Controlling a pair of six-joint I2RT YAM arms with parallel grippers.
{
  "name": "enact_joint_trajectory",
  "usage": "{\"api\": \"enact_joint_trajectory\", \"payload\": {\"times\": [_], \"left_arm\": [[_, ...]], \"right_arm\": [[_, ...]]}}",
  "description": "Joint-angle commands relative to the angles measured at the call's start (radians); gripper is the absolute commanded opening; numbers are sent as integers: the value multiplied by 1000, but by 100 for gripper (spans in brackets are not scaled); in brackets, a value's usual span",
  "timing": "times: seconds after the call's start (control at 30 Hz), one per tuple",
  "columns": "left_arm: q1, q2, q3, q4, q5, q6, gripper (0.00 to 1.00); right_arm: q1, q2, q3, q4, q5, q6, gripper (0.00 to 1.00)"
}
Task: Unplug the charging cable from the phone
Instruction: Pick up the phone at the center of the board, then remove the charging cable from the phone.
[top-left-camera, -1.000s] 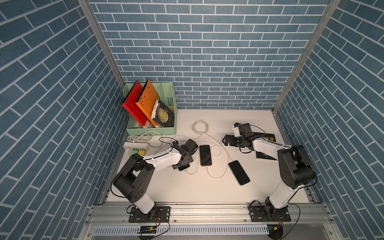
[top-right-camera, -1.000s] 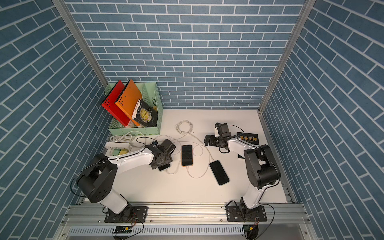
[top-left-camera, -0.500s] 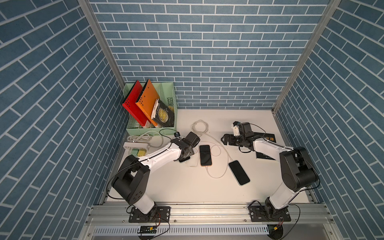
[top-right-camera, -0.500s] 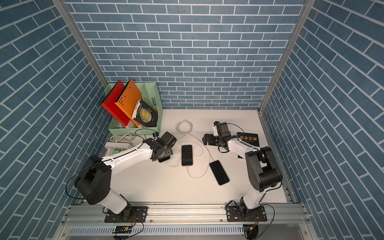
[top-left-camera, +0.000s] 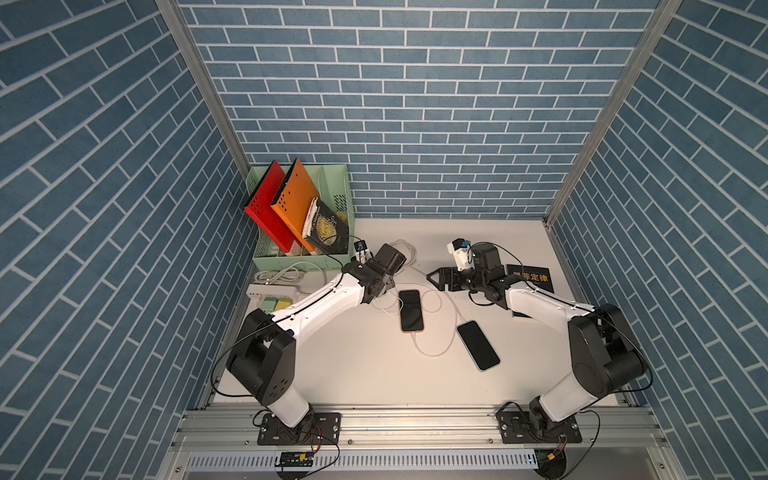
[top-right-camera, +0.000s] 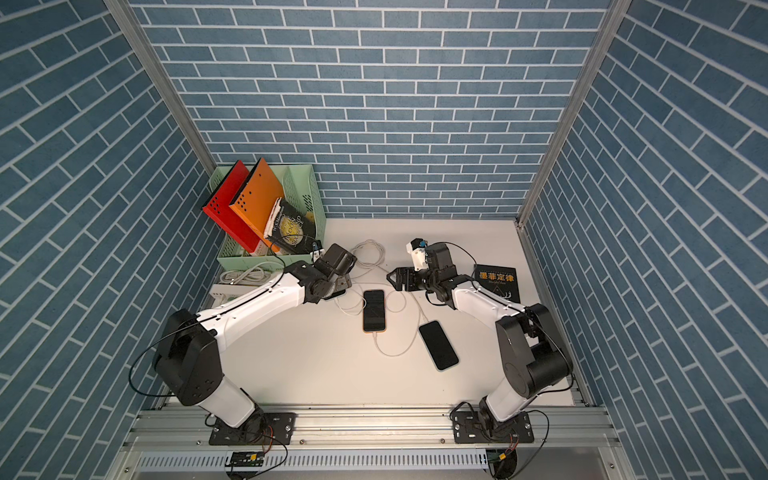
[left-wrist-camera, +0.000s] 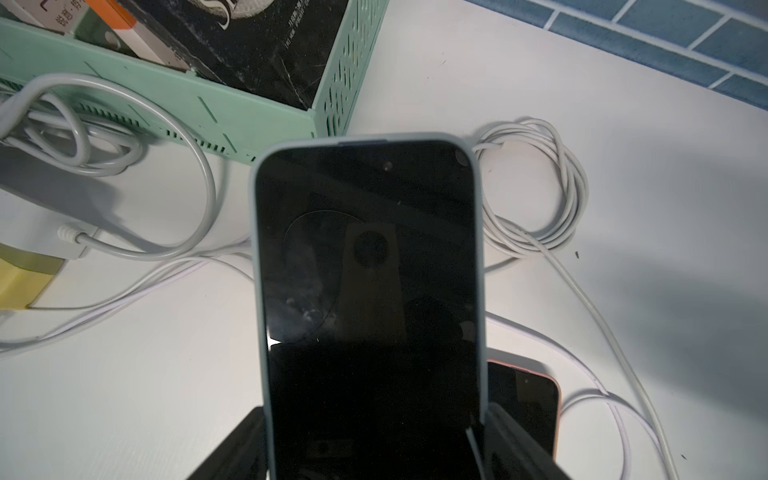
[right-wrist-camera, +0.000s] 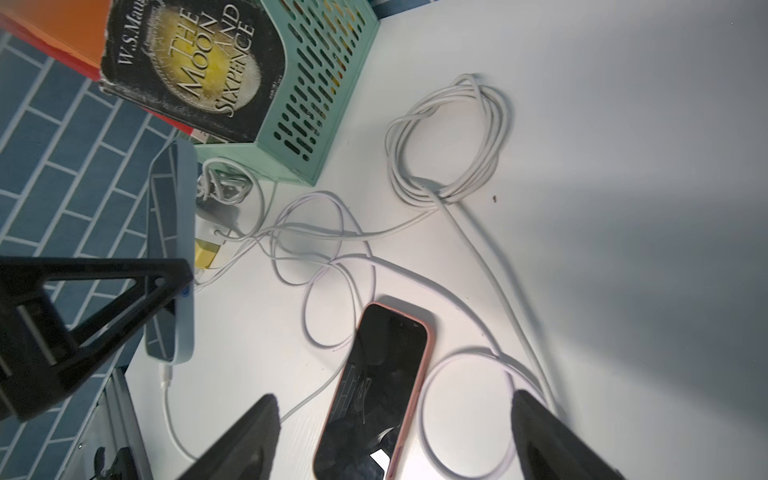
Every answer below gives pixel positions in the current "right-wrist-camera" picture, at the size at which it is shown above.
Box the Moon and Sixpence book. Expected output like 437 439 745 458
100 0 285 143

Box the yellow charger plug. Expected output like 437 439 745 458
194 239 223 270

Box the red folder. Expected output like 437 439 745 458
0 11 196 138

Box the mint green perforated basket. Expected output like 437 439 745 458
195 1 379 186

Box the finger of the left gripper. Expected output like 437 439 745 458
0 256 195 422

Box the phone with pink case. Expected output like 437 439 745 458
312 302 435 479

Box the power strip white cord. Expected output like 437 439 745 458
196 157 268 241

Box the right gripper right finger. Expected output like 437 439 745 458
511 390 624 480

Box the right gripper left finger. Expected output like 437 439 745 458
180 394 281 480

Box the phone with light blue case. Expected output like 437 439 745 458
145 140 198 365

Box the orange folder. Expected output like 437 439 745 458
1 0 111 70

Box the white charging cable loop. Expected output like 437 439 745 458
263 251 547 480

